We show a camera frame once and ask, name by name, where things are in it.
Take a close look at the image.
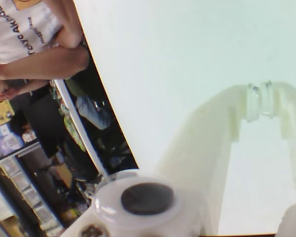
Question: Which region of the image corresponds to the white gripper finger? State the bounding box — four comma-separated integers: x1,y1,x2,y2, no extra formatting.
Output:
260,79,296,237
153,82,262,237

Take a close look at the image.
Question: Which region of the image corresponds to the white pole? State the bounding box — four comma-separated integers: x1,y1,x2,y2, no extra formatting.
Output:
53,79,109,180

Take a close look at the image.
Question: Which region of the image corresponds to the pale blue fabric item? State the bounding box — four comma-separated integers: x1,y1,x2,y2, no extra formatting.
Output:
75,95,112,130

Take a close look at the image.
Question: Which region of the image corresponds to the green patterned merchandise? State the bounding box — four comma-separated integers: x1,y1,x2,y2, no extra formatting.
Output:
59,98,86,152

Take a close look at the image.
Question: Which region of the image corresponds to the tan cardboard box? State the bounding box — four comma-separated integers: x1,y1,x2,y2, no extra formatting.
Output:
53,162,74,189

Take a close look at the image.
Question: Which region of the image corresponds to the person in black shirt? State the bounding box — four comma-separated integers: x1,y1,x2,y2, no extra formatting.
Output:
0,78,89,178

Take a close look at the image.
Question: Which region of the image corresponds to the shelf with colourful merchandise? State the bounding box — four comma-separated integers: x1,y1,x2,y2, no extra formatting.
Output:
0,98,67,237

